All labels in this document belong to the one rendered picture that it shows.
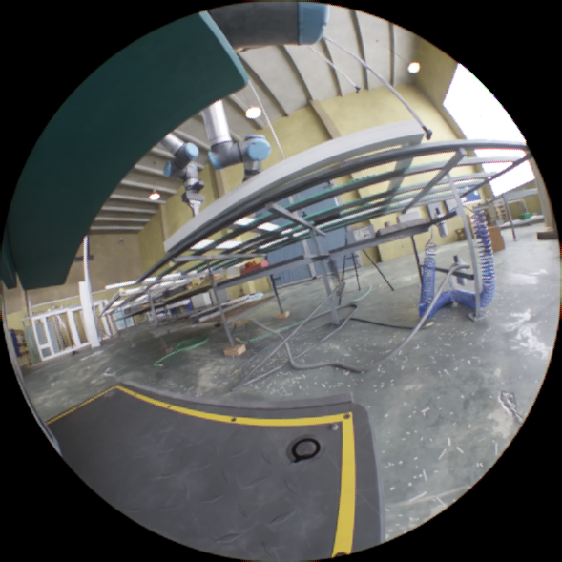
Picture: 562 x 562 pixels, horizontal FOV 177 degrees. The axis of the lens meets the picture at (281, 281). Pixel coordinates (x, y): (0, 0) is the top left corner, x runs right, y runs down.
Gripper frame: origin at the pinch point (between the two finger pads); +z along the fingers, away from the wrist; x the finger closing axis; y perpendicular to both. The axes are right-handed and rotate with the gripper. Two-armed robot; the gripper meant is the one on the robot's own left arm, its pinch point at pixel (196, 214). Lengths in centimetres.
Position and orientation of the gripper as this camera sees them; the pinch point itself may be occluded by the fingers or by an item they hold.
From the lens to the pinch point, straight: 104.7
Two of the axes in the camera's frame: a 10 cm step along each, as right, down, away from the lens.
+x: -4.3, 1.5, -8.9
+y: -8.6, 2.3, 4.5
